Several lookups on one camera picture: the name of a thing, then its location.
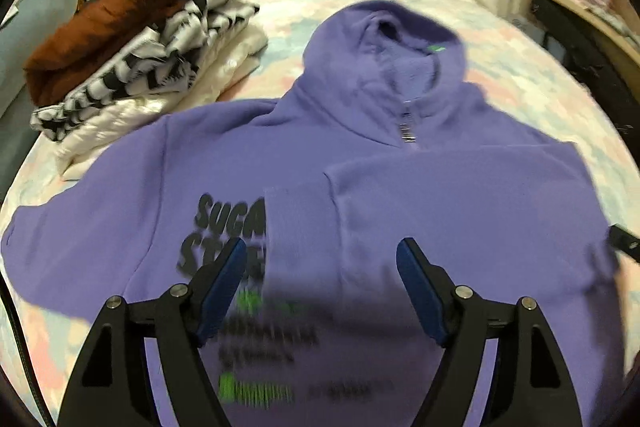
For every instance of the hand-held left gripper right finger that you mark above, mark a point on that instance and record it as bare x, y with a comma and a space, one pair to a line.
421, 289

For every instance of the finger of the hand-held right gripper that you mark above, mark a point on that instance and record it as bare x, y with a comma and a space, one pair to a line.
622, 241

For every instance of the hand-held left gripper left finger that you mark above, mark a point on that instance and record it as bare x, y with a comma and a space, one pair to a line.
226, 278

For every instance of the purple zip hoodie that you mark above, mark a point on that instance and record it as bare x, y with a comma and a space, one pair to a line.
450, 187

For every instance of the cream folded garment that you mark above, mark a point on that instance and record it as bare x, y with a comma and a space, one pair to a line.
130, 117

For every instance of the pastel patterned bedspread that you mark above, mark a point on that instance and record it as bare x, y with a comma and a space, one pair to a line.
525, 72

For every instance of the dark cluttered furniture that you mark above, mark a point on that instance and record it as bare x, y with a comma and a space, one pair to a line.
580, 42

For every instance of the black and white striped garment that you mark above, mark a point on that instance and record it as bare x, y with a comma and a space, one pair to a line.
150, 67

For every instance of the brown folded garment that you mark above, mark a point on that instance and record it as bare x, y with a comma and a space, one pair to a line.
105, 27

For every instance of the grey-blue pillow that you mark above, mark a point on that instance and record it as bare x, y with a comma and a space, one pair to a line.
30, 37

